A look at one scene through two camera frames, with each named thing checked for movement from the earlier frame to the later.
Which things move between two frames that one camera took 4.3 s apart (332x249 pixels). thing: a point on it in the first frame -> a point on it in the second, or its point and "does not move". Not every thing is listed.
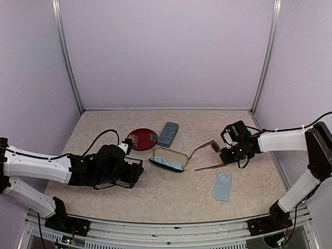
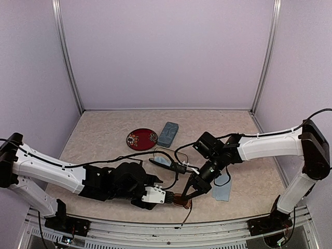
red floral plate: (142, 139) does not move
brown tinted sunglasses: (215, 145) -> (179, 201)
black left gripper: (132, 176) -> (151, 179)
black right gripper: (227, 158) -> (202, 186)
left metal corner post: (55, 4) does not move
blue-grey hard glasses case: (168, 134) does not move
